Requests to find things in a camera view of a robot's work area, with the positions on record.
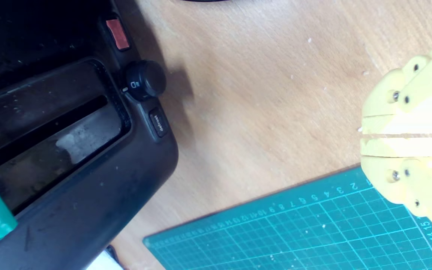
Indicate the black two-slot toaster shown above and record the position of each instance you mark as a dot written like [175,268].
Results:
[88,180]

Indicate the green cutting mat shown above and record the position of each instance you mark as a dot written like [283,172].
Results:
[276,232]

